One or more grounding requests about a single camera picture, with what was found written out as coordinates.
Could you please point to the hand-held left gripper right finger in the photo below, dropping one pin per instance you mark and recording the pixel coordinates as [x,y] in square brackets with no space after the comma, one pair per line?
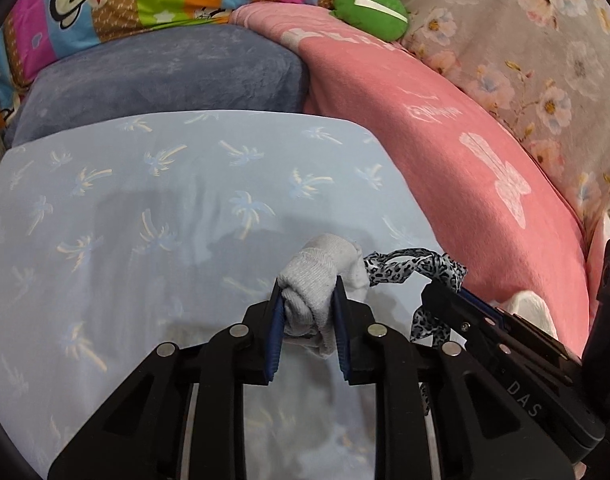
[342,330]

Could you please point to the blue-grey cushion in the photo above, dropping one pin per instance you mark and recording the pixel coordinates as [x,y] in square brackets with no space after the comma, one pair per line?
[160,75]

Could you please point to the grey floral blanket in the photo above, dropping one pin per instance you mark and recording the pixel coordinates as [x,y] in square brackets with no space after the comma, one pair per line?
[510,35]

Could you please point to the leopard print ribbon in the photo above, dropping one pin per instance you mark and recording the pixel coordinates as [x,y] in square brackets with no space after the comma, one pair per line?
[392,270]

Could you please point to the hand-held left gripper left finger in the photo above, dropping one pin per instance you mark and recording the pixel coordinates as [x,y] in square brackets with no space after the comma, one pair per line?
[276,330]

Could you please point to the pink blanket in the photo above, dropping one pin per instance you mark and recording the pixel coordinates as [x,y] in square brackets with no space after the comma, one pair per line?
[435,125]

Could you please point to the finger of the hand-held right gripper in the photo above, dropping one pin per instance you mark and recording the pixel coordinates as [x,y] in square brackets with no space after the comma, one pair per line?
[520,390]
[480,305]

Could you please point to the white sock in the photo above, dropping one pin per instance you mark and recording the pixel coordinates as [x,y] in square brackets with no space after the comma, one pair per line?
[530,307]

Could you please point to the green plush cushion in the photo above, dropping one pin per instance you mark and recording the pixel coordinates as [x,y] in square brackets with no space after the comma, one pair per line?
[370,20]

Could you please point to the grey sock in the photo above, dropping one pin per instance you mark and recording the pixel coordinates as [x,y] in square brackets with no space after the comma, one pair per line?
[310,280]

